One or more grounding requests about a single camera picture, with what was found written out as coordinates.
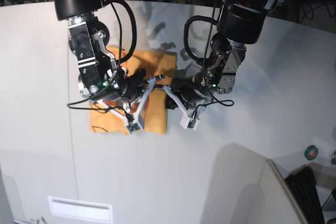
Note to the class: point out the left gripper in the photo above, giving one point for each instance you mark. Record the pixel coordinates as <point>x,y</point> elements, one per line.
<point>188,92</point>

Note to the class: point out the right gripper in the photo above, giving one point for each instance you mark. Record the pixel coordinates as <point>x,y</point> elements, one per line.
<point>126,91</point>

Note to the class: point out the orange t-shirt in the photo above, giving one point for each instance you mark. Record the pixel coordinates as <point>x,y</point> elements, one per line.
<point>154,111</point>

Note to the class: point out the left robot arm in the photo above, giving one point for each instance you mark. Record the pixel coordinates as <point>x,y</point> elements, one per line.
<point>238,24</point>

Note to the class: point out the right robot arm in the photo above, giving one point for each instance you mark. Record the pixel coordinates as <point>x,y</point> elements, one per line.
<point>101,75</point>

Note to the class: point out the green tape roll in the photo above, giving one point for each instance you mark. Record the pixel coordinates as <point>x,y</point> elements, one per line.
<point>311,152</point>

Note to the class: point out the black keyboard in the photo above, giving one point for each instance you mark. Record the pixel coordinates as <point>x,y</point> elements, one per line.
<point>302,185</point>

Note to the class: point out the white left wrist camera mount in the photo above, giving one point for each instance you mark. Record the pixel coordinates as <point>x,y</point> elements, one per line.
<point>190,117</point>

